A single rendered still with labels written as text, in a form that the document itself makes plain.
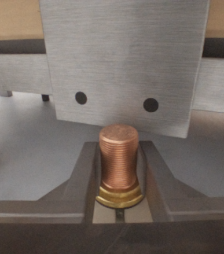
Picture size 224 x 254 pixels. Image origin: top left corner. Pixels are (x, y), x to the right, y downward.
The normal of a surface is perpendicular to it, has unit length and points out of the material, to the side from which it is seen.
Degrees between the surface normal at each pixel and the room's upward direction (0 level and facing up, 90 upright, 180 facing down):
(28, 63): 90
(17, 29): 90
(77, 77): 90
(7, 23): 90
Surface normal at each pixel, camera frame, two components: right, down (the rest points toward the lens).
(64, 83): -0.33, 0.44
